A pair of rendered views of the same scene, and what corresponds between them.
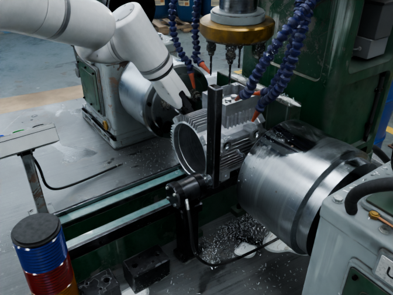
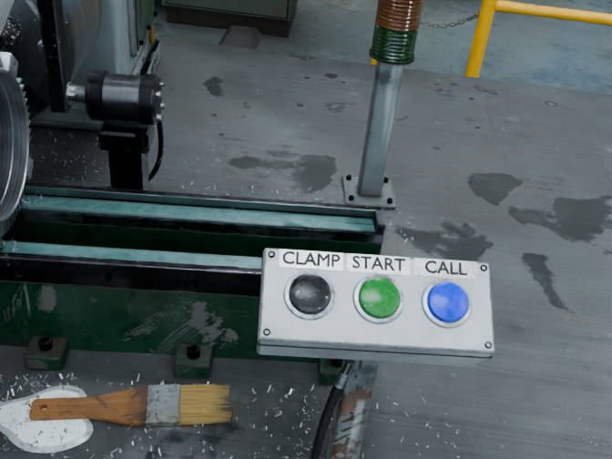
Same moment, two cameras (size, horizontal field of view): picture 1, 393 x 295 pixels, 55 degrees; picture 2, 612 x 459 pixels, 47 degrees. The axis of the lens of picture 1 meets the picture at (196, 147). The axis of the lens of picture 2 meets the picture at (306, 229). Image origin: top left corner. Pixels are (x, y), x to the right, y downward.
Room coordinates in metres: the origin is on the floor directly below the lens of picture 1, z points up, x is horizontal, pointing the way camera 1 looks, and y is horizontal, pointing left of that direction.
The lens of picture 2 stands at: (1.21, 0.61, 1.40)
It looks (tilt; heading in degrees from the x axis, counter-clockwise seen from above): 36 degrees down; 211
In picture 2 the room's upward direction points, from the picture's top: 6 degrees clockwise
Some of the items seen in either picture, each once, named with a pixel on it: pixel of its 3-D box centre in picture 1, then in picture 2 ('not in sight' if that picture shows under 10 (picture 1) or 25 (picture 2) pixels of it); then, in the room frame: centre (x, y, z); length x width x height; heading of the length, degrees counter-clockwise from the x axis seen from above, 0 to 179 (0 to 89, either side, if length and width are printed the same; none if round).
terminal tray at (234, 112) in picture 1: (230, 105); not in sight; (0.93, -0.09, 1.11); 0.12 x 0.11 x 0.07; 126
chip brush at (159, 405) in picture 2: not in sight; (134, 405); (0.88, 0.23, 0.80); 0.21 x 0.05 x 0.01; 132
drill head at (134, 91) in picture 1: (155, 88); not in sight; (1.20, 0.14, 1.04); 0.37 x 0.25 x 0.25; 35
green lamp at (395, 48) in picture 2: not in sight; (393, 39); (0.35, 0.20, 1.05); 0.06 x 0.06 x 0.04
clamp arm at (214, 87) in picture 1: (213, 140); (51, 2); (0.72, -0.04, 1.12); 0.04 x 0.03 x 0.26; 125
